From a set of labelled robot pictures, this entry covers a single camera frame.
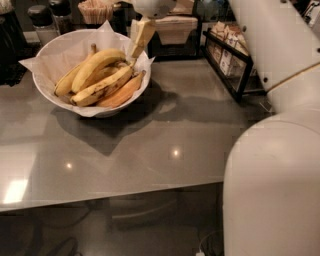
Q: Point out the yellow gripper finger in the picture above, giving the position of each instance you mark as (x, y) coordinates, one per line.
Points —
(146, 29)
(135, 37)

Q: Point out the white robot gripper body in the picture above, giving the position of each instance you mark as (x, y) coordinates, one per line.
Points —
(154, 7)

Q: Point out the large top yellow banana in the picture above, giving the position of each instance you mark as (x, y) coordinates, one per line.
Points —
(94, 65)

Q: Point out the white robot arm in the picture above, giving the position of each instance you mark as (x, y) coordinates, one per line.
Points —
(271, 191)

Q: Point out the middle hidden yellow banana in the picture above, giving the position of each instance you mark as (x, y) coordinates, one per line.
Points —
(106, 72)

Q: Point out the orange ripe banana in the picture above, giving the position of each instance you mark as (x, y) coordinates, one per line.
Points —
(124, 93)

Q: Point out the spotted front yellow banana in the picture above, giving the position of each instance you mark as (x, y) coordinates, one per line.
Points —
(103, 88)

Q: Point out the white paper bowl liner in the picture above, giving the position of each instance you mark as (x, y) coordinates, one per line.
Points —
(63, 50)

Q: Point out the left yellow banana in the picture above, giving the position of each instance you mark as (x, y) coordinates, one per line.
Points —
(64, 85)

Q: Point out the black napkin dispenser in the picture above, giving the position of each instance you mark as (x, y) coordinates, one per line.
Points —
(178, 34)

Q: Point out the wooden stir stick cup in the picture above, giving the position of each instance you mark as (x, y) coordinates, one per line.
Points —
(96, 12)

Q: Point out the dark shaker bottle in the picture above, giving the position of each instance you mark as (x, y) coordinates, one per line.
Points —
(61, 12)

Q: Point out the glass shaker black lid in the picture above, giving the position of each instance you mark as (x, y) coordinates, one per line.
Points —
(43, 23)

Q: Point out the black machine at left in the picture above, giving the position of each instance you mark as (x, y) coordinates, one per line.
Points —
(13, 46)

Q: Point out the black wire condiment rack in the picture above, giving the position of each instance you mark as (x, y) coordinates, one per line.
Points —
(226, 51)

